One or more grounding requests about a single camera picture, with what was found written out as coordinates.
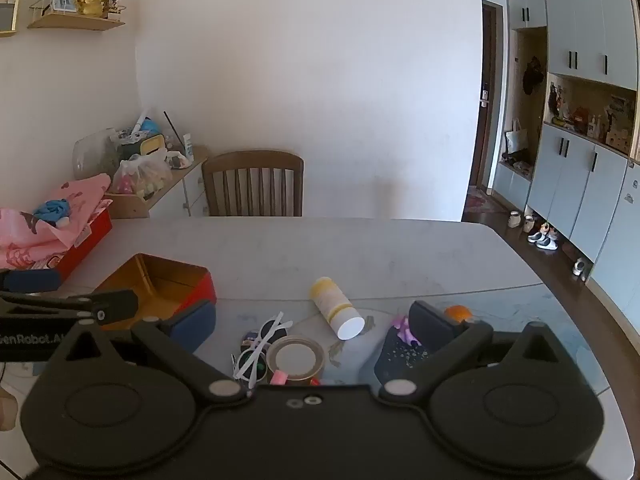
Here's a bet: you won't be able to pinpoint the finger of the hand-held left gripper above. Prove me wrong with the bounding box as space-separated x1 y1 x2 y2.
0 288 139 327
0 269 62 295

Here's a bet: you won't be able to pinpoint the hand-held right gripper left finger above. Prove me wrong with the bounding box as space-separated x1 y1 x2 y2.
50 300 249 404

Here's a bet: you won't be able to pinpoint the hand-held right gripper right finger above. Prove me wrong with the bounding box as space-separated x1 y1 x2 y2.
377 300 574 404

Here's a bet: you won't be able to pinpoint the purple plush toy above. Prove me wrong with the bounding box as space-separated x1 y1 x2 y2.
392 314 426 347

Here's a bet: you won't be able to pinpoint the red tin box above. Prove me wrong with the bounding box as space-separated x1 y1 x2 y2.
92 253 218 334

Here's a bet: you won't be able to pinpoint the white framed sunglasses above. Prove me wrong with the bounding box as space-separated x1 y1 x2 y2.
231 311 294 391

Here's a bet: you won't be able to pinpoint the white yellow plastic bottle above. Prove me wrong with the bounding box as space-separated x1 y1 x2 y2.
309 276 365 341

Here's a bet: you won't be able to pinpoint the brown tape roll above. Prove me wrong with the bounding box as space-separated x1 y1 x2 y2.
266 336 326 386

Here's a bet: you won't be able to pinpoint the blue speckled pad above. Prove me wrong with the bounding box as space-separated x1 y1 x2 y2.
374 327 437 386

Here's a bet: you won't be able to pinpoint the red cardboard box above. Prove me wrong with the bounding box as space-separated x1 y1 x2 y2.
50 207 114 283

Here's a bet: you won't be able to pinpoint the blue cloth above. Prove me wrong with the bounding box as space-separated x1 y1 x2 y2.
34 199 74 226

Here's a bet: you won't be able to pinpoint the white wooden sideboard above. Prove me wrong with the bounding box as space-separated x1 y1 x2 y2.
102 146 211 220

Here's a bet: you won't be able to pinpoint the clear plastic bag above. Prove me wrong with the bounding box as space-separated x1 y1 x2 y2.
111 154 174 199

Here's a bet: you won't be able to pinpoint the red floor rug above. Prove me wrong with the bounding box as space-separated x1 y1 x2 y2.
462 192 506 216

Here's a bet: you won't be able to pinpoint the pair of white sneakers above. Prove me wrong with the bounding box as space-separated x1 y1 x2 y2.
527 224 560 251

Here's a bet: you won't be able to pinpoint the wooden chair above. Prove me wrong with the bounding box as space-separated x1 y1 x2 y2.
201 150 305 218

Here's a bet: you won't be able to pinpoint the green yellow lidded container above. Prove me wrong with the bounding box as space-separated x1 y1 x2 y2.
122 132 166 161

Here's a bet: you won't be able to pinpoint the white tote bag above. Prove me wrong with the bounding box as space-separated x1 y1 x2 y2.
505 119 529 154

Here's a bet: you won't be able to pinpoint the tall grey cabinet unit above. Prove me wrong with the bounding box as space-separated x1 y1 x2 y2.
492 0 640 303

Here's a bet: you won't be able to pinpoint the brown door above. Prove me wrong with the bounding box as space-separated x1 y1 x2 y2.
469 0 504 192

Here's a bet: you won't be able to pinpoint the cabinet niche knickknacks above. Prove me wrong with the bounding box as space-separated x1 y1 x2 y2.
547 82 636 154

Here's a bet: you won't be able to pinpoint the dark hanging bag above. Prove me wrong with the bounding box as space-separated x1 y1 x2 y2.
522 57 545 96

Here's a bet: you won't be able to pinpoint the wooden wall shelf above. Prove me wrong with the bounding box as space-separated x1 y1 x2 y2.
27 5 126 32

